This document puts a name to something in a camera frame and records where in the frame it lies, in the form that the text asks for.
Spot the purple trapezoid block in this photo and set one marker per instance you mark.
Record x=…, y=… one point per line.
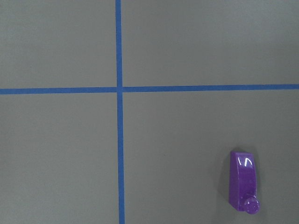
x=243, y=183

